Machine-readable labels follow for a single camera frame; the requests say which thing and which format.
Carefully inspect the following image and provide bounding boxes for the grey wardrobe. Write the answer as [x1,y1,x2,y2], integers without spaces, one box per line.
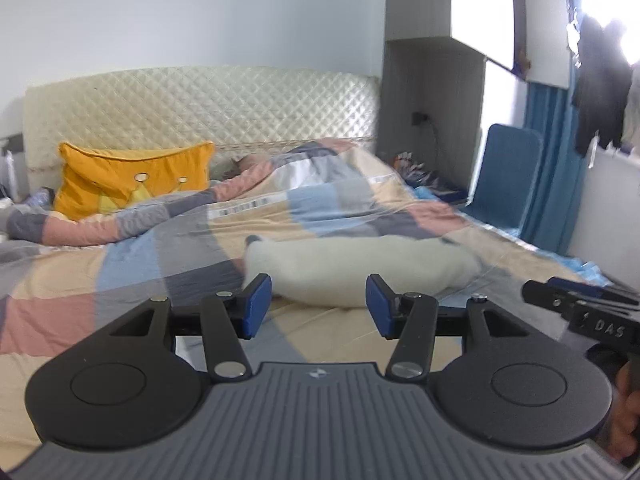
[381,0,518,192]

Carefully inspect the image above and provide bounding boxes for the blue curtain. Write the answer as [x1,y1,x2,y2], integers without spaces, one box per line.
[519,0,590,257]

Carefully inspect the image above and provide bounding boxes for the dark hanging clothes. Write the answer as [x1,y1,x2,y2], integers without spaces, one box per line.
[571,14,635,157]

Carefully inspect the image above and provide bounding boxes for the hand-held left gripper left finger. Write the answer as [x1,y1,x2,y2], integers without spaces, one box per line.
[109,273,273,380]

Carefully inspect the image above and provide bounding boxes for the cream blue striped sweater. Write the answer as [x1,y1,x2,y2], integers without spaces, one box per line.
[242,234,485,309]

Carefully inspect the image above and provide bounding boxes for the dark grey board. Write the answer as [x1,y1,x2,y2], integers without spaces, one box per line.
[0,133,26,202]

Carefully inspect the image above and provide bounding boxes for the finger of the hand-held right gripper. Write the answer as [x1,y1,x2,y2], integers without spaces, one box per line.
[546,275,640,306]
[521,279,577,318]

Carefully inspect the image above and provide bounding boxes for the clear plastic bottle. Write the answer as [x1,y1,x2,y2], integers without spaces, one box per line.
[1,152,19,198]

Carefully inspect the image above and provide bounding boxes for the cream quilted headboard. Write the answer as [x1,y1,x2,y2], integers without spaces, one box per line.
[22,65,382,197]

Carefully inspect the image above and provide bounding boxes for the blue chair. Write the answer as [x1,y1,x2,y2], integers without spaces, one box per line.
[462,123,545,242]

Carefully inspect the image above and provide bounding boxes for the patchwork quilt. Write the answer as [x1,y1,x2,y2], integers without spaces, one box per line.
[0,137,613,471]

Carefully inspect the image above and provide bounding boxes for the person's right hand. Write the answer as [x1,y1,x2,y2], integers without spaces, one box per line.
[606,360,640,464]

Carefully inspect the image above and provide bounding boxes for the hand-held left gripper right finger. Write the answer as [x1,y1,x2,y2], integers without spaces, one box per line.
[365,274,543,380]

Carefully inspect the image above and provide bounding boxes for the yellow crown pillow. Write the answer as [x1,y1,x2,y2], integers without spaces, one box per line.
[52,141,217,222]

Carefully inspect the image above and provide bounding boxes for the black cable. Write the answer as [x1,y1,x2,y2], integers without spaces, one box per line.
[424,116,443,173]

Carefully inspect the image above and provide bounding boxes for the colourful packet pile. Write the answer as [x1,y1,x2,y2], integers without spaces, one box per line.
[391,151,467,197]

